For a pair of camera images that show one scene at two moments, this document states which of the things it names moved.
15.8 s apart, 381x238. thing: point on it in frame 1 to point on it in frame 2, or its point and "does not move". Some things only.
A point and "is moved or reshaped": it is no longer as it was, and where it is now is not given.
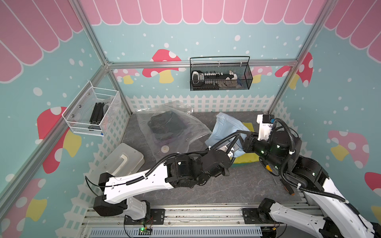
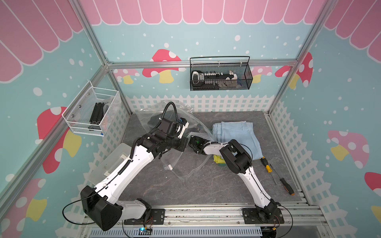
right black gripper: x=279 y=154 to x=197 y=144
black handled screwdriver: x=287 y=187 does not move
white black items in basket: x=200 y=80 does not move
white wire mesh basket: x=94 y=111 does not move
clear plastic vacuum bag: x=170 y=128 does not move
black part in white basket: x=96 y=116 does not move
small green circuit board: x=144 y=231 does not move
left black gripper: x=221 y=172 to x=183 y=141
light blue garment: x=225 y=127 is moved or reshaped
